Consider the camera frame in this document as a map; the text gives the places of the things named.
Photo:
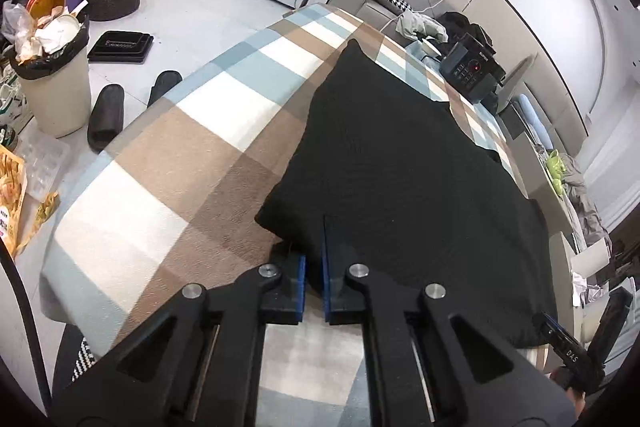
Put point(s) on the grey crumpled garment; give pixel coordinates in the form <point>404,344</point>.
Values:
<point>585,202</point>

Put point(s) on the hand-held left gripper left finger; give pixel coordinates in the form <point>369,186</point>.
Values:
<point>300,289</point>

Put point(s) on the beige trash bin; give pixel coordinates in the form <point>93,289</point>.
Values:
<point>55,92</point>

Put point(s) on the checked blanket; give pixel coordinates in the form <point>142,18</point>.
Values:
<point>165,157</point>

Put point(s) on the black plastic tray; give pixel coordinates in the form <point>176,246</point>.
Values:
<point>120,49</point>

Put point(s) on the black slipper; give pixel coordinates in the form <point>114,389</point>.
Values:
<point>165,84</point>
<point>105,117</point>

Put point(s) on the pale beige garment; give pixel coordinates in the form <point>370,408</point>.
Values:
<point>420,24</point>

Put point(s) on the person's right hand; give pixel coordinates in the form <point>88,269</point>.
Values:
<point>577,402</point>

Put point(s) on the orange snack bag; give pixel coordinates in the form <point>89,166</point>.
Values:
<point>11,197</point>

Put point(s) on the grey cube ottoman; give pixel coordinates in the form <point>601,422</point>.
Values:
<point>562,277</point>
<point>530,177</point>

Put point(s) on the yellow-green plush toy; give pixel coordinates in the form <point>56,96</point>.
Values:
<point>556,169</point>

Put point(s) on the black knit garment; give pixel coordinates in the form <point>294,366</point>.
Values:
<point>400,167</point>

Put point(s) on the orange paper bowl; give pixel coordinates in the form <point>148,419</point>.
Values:
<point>45,2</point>

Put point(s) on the light blue folded blanket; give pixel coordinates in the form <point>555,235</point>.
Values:
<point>535,122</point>

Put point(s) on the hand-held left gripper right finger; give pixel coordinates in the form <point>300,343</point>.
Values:
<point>327,284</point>

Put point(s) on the black white striped rug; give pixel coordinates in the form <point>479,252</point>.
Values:
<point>84,359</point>

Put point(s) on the clear plastic container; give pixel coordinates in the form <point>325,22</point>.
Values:
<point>42,157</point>

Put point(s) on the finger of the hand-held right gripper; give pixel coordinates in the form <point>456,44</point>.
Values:
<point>557,334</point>

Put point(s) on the white crumpled cloth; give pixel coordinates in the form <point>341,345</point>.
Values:
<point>585,289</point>

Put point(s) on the white paper bowl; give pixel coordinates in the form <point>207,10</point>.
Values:
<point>62,29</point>

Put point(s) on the black electric pressure cooker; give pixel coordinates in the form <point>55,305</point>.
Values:
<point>467,67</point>

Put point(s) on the crumpled plastic bag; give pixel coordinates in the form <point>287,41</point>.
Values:
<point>15,27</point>

